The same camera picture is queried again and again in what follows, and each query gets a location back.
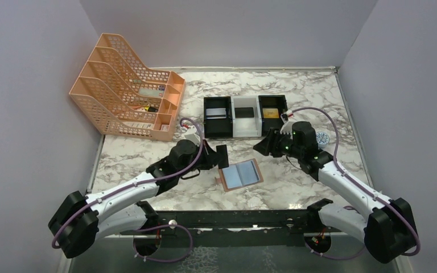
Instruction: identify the silver card in bin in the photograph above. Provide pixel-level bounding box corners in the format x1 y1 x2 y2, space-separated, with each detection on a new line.
205 108 228 119

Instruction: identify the right black bin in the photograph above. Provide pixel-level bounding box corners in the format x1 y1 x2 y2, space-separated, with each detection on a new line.
258 95 288 137

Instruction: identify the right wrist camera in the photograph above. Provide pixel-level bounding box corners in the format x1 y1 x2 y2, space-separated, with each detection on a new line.
280 110 295 134

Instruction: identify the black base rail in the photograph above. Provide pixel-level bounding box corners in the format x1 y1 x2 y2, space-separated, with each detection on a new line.
67 209 400 250

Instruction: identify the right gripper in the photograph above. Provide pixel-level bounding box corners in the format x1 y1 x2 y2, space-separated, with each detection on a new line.
254 127 303 159

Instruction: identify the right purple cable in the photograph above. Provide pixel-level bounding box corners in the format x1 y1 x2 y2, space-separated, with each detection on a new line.
281 107 421 262

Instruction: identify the white middle bin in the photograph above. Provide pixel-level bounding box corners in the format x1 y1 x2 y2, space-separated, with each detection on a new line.
231 96 262 138

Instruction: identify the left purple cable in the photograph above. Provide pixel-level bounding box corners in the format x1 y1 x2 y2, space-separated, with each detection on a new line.
51 117 205 264

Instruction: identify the gold card in bin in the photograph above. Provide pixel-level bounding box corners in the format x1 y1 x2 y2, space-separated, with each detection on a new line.
262 108 281 119

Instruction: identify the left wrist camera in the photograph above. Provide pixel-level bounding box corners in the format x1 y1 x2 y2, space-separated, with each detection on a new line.
184 125 203 146

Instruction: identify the tan leather card holder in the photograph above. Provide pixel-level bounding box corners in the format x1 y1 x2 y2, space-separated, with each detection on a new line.
215 159 264 192

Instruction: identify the small blue white jar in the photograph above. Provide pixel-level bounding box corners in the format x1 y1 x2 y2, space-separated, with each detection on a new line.
316 131 330 149

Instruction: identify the black card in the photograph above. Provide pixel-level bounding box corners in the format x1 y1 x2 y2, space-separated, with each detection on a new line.
216 144 229 169
234 107 255 118

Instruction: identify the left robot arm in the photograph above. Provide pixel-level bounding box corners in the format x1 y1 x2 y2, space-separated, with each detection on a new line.
48 139 228 258

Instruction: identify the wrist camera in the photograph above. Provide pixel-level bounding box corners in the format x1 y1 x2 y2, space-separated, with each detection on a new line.
280 110 295 134
184 125 203 146

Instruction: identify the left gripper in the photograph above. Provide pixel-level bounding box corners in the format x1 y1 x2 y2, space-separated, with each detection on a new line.
178 139 224 178

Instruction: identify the left black bin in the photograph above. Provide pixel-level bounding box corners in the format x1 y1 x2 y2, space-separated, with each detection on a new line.
203 96 233 139

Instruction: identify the orange plastic file organizer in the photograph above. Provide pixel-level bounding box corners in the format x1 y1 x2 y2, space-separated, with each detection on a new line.
69 33 186 142

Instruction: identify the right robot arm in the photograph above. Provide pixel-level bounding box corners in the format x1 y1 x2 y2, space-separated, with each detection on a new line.
253 121 419 263

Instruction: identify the black bin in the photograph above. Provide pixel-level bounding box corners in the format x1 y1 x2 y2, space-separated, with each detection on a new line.
258 95 288 137
203 96 233 139

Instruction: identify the purple cable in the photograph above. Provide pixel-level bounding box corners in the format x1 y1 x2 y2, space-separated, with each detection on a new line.
51 117 205 264
281 107 421 262

